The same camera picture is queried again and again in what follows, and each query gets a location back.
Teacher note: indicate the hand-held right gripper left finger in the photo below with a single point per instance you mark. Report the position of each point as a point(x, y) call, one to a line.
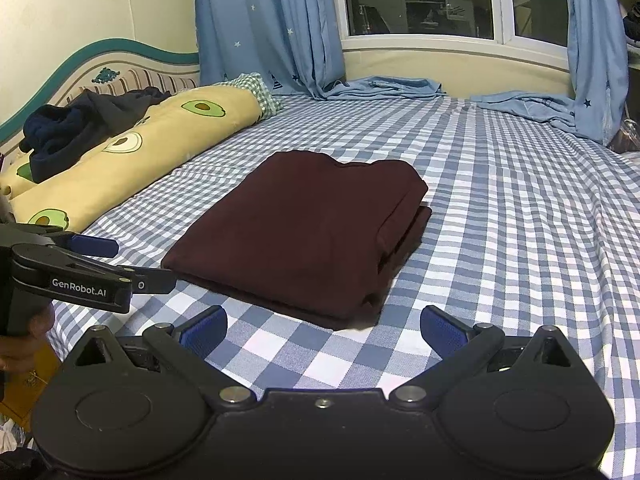
point(205, 330)

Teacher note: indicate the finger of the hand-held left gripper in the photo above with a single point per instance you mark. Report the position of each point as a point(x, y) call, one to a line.
point(95, 246)
point(152, 281)

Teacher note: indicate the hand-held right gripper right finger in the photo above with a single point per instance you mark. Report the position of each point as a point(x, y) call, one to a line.
point(442, 327)

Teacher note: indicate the maroon printed sweatshirt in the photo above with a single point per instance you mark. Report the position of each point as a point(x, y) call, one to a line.
point(300, 230)

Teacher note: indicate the dark clothes heap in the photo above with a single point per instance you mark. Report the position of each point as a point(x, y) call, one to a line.
point(65, 130)

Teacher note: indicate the person's left hand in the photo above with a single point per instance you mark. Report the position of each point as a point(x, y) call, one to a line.
point(40, 325)

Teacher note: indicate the blue checked bed sheet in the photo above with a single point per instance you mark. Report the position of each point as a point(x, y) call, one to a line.
point(500, 235)

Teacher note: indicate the yellow wooden cabinet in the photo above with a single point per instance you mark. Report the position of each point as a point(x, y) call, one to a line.
point(30, 390)

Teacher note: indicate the yellow avocado print pillow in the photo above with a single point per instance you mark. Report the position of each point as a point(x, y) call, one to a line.
point(190, 125)

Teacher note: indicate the teal edged bed headboard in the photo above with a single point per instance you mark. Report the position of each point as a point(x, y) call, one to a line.
point(150, 62)

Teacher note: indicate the green checked pillow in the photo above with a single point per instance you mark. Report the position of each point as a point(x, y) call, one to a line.
point(260, 92)

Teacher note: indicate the clear plastic bag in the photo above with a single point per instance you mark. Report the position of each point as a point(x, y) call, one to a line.
point(627, 137)

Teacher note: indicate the blue star curtain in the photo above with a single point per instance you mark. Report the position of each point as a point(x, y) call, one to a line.
point(260, 20)
point(595, 35)

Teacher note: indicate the white framed window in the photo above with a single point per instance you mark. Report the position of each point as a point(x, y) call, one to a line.
point(425, 0)

